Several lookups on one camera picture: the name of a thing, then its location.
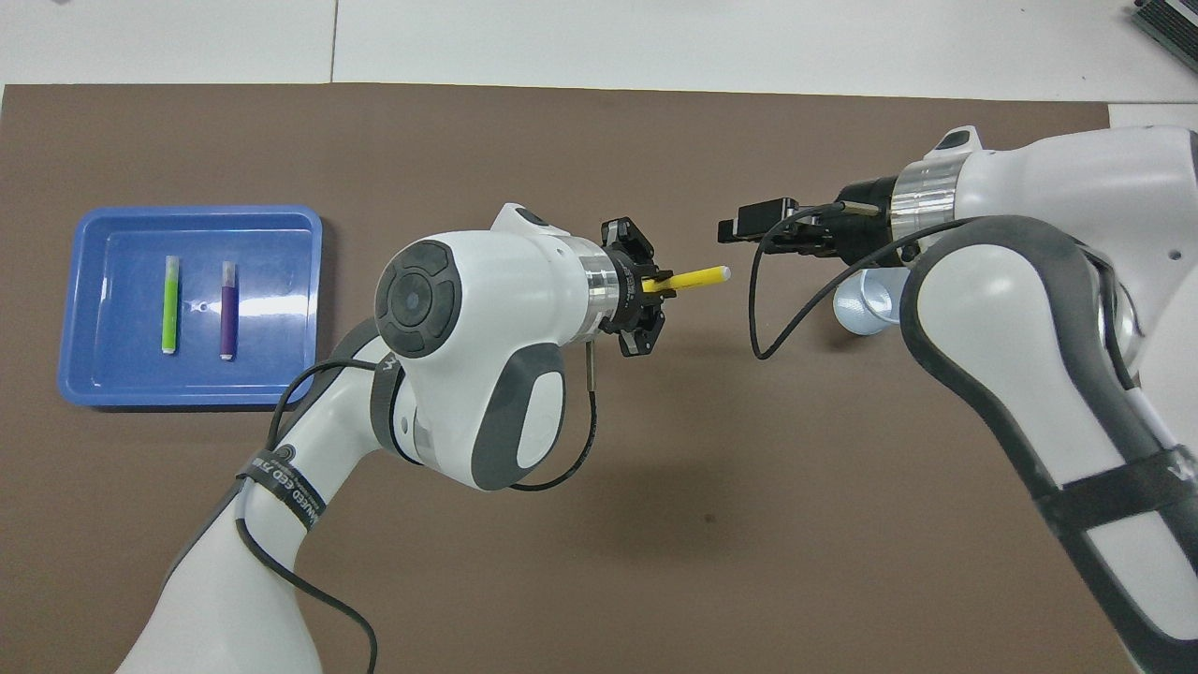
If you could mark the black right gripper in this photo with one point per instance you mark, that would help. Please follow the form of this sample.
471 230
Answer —
861 229

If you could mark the brown table mat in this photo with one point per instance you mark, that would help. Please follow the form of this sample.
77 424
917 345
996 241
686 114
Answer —
749 515

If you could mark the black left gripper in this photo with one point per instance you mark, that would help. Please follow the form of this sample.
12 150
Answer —
635 248

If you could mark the yellow pen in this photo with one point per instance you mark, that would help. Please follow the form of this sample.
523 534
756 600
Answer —
702 277

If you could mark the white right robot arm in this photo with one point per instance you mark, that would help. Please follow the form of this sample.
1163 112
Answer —
1076 187

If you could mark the purple pen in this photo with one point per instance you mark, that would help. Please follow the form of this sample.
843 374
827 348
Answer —
228 318

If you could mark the blue plastic tray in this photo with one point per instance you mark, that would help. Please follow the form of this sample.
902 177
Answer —
271 365

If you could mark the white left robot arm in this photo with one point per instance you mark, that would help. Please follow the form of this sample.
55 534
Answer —
505 281

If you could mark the clear plastic cup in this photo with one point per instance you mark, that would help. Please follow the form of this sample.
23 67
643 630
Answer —
866 304

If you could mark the green pen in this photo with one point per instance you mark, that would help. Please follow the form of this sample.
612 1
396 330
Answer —
170 309

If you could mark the grey ribbed device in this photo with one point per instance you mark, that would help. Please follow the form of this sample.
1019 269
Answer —
1170 23

